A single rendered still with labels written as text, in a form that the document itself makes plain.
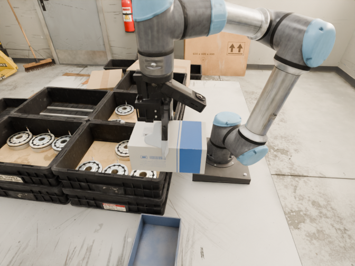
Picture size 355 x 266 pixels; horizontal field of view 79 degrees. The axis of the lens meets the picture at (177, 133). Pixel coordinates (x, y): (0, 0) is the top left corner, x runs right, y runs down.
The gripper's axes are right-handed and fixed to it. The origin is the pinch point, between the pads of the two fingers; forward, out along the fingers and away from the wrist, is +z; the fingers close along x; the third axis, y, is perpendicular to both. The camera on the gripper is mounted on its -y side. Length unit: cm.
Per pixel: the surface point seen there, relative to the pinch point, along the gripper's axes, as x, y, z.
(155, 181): 0.4, 5.3, 17.7
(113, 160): -17.2, 26.7, 27.6
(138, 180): 0.1, 11.0, 18.0
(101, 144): -27, 35, 28
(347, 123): -176, -191, 112
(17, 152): -19, 71, 27
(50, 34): -331, 239, 57
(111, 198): -0.6, 22.7, 30.3
